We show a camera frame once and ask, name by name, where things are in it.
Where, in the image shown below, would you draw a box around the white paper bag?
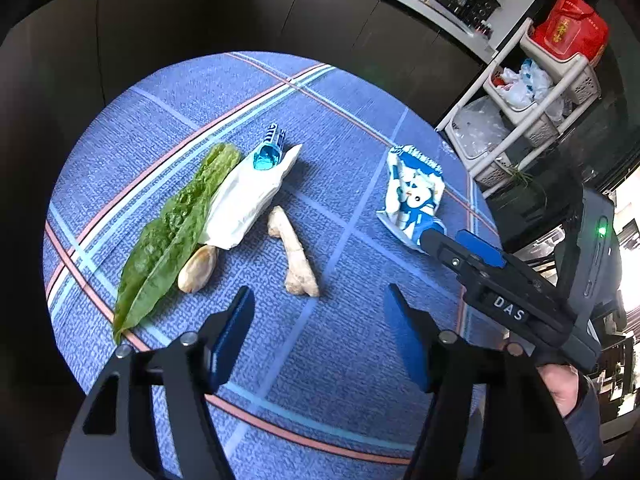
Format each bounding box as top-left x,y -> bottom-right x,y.
202,144 -> 303,251

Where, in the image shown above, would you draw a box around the red gift bag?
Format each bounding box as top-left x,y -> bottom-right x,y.
530,0 -> 610,68

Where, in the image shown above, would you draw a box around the blue plastic bottle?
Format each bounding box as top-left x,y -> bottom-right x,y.
251,122 -> 287,172

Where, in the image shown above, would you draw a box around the blue white plastic bag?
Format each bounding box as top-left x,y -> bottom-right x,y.
520,58 -> 566,121

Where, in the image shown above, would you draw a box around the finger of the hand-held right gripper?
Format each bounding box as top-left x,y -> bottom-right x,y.
456,230 -> 556,291
419,225 -> 488,286

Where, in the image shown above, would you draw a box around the ginger root piece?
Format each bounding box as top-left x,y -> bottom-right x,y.
266,206 -> 321,298

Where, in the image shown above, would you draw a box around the blue plaid tablecloth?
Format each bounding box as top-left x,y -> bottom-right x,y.
42,51 -> 501,466

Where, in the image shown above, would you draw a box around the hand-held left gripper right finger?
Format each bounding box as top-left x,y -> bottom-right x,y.
383,283 -> 583,480

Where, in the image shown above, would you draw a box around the blue white snack packet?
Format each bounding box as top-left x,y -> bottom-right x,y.
376,145 -> 447,250

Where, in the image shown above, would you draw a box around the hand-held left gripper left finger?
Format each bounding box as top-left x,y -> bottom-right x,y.
55,285 -> 257,480

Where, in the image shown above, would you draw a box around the green lettuce leaf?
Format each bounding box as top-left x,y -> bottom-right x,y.
112,142 -> 242,343

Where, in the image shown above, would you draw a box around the dark base cabinet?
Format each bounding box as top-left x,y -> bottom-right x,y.
0,0 -> 496,171

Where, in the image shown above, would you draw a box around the bundle of clear plastic bags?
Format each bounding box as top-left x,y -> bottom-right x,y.
452,96 -> 511,158

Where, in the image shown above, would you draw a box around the person's right forearm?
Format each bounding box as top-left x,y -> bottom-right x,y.
562,370 -> 607,480

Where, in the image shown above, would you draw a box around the green onion stalks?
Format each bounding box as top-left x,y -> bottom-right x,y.
505,165 -> 548,202

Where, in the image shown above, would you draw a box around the person's right hand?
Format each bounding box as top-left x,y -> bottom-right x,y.
537,362 -> 583,418

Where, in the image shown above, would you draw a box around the white storage rack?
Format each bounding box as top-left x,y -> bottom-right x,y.
435,17 -> 603,191

